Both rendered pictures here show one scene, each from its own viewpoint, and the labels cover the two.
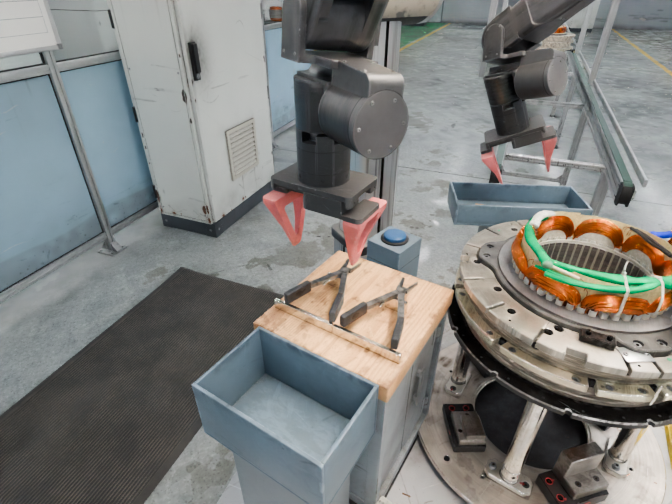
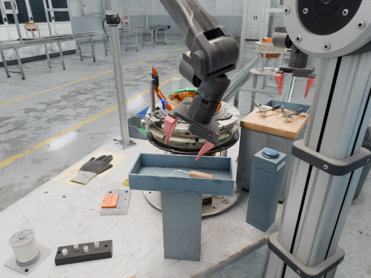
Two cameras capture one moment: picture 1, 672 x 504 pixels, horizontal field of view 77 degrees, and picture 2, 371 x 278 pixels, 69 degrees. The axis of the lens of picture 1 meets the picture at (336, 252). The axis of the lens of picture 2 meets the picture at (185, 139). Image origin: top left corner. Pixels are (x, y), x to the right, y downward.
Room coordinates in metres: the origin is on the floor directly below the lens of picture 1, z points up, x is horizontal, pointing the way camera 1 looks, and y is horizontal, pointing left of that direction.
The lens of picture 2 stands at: (1.35, -0.35, 1.42)
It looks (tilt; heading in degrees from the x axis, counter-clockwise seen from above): 26 degrees down; 181
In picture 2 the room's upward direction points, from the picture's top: straight up
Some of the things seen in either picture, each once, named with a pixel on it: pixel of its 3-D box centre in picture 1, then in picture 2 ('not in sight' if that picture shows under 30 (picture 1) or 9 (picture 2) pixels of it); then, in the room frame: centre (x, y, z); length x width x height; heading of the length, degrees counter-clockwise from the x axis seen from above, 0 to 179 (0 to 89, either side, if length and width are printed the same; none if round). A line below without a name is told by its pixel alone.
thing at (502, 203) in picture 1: (501, 255); (183, 210); (0.77, -0.36, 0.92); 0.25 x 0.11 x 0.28; 85
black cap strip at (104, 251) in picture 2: not in sight; (84, 251); (0.79, -0.64, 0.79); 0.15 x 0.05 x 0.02; 101
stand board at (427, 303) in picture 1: (358, 312); (275, 120); (0.43, -0.03, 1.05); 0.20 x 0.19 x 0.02; 147
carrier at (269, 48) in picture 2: not in sight; (269, 57); (-1.67, 0.53, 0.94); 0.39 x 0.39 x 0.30
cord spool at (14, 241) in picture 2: not in sight; (25, 246); (0.80, -0.79, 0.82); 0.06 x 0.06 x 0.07
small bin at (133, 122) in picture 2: not in sight; (139, 127); (-0.05, -0.62, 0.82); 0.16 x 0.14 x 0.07; 68
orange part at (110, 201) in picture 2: not in sight; (110, 201); (0.57, -0.62, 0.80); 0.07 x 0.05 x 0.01; 3
